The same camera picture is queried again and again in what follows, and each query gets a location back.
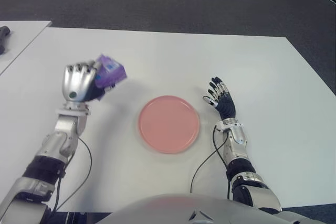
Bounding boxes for black device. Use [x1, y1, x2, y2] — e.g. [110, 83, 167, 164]
[0, 26, 13, 56]

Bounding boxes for white laminate table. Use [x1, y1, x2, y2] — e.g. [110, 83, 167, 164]
[0, 20, 53, 77]

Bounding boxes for right robot hand black palm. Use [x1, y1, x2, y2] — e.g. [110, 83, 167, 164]
[202, 76, 236, 120]

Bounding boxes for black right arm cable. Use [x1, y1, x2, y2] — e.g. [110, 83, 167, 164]
[190, 125, 233, 201]

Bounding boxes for pink round plate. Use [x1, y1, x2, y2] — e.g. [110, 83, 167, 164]
[138, 95, 202, 154]

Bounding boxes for silver robot torso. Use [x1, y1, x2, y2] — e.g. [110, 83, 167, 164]
[96, 194, 289, 224]

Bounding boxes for purple tissue paper pack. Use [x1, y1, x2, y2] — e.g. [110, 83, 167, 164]
[93, 54, 129, 101]

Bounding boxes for left robot hand silver back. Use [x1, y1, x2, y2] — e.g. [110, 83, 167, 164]
[60, 60, 116, 103]

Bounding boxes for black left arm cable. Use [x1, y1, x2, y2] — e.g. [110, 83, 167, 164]
[52, 137, 93, 213]

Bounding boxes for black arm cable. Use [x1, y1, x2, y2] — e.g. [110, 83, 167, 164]
[52, 137, 93, 213]
[190, 125, 233, 201]

